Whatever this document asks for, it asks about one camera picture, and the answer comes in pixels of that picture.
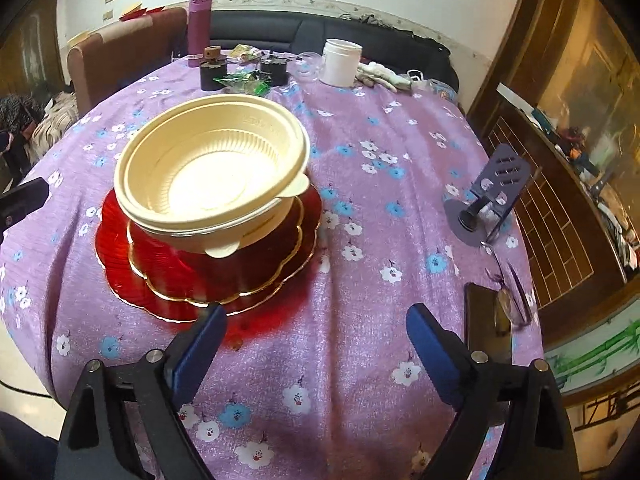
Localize grey phone stand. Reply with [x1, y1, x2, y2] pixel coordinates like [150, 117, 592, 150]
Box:
[444, 143, 532, 247]

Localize small red flower plate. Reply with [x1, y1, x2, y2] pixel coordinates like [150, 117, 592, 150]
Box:
[126, 188, 314, 306]

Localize patterned blanket pile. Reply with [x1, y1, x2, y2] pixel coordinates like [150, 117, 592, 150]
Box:
[25, 92, 79, 166]

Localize snack packet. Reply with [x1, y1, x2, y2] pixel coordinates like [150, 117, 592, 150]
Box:
[227, 44, 262, 65]

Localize magenta thermos bottle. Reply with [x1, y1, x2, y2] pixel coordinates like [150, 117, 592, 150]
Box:
[188, 0, 212, 67]

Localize green plastic wrapper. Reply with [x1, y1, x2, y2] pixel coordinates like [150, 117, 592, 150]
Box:
[214, 72, 270, 98]

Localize white gloves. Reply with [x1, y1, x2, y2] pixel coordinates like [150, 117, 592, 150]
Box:
[357, 62, 411, 93]

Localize brown armchair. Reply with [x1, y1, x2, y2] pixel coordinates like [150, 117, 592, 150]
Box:
[67, 8, 188, 116]

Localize cream plastic bowl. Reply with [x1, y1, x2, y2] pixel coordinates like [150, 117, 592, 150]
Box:
[137, 197, 300, 259]
[114, 93, 310, 232]

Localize eyeglasses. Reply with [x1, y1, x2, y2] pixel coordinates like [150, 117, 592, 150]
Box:
[480, 242, 534, 336]

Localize white plastic jar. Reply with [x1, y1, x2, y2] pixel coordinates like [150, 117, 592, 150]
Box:
[319, 38, 362, 88]

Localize black small round container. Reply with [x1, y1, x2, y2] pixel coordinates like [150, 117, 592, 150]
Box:
[257, 55, 288, 87]

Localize large red flower plate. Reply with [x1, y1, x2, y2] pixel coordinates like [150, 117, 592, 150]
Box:
[94, 185, 322, 324]

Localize blue left forearm sleeve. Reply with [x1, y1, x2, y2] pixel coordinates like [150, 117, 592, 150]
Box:
[0, 412, 58, 480]

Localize black smartphone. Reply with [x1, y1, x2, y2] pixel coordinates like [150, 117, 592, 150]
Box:
[464, 282, 512, 364]

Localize black leather sofa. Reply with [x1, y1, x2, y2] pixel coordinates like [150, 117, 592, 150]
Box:
[207, 10, 459, 90]

